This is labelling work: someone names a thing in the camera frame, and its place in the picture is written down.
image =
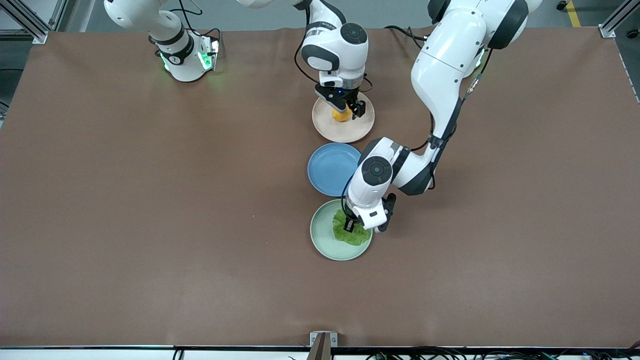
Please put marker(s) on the green lettuce leaf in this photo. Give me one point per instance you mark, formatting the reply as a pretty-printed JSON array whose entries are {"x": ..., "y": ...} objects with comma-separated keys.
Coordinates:
[{"x": 352, "y": 237}]

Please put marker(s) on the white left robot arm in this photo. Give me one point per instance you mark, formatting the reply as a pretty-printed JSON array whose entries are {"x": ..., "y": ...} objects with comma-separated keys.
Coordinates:
[{"x": 450, "y": 60}]

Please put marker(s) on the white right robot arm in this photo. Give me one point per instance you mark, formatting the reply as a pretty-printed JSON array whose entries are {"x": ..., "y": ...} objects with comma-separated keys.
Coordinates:
[{"x": 330, "y": 50}]

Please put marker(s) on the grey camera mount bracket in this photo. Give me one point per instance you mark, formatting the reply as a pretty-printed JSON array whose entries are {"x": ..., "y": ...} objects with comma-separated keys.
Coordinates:
[{"x": 323, "y": 341}]

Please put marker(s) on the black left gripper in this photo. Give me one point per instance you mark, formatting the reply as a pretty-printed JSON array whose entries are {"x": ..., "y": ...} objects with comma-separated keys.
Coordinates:
[{"x": 349, "y": 224}]

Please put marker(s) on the aluminium frame profile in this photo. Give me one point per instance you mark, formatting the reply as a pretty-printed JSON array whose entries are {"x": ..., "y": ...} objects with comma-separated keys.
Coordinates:
[
  {"x": 32, "y": 27},
  {"x": 614, "y": 25}
]

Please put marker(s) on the black table edge rail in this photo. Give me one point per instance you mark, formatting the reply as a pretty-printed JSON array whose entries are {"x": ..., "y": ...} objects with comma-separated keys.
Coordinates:
[{"x": 100, "y": 347}]

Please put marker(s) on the yellow lemon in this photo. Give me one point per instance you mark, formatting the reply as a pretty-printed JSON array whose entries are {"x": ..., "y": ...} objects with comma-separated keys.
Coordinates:
[{"x": 341, "y": 117}]

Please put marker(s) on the pale green round plate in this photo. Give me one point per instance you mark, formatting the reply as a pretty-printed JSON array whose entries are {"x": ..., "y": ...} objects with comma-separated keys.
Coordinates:
[{"x": 322, "y": 240}]

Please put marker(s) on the brown table cover sheet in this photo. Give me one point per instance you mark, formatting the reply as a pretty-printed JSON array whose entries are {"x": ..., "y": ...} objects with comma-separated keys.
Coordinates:
[{"x": 150, "y": 225}]

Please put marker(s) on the blue round plate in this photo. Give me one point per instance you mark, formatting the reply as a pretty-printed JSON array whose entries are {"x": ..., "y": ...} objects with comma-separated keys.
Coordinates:
[{"x": 330, "y": 170}]

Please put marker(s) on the black caster wheel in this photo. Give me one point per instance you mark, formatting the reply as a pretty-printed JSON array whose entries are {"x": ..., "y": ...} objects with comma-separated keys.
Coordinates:
[
  {"x": 561, "y": 4},
  {"x": 633, "y": 34}
]

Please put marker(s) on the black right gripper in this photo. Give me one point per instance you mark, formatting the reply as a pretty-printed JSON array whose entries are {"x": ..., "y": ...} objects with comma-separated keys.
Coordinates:
[{"x": 348, "y": 101}]

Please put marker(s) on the beige round plate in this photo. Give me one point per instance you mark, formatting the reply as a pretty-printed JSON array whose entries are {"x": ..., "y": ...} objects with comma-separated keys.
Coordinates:
[{"x": 345, "y": 131}]

